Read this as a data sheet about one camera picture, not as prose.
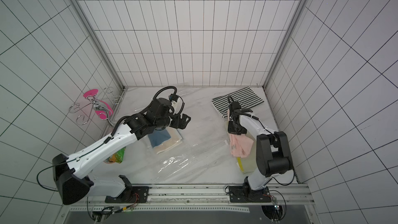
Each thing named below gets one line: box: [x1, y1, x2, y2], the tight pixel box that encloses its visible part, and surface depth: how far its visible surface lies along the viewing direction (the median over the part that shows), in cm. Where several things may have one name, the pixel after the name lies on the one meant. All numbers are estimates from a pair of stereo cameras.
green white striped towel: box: [211, 86, 265, 119], surface depth 112 cm
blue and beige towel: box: [147, 126, 183, 155], surface depth 89 cm
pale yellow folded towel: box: [236, 139, 258, 175], surface depth 83 cm
